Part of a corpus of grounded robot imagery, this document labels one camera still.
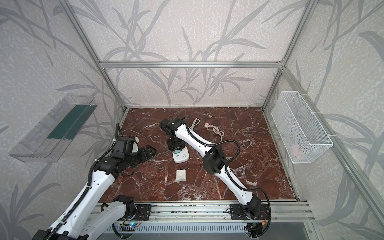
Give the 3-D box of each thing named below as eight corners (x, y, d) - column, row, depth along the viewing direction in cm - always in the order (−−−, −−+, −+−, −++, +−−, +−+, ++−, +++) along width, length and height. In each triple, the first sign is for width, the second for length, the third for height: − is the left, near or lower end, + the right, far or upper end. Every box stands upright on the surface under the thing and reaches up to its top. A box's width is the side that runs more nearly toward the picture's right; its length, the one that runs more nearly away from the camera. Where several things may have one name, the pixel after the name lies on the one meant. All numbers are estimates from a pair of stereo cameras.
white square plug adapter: (175, 181, 86) (175, 179, 83) (177, 171, 89) (176, 169, 87) (186, 181, 86) (185, 179, 83) (186, 171, 89) (186, 169, 87)
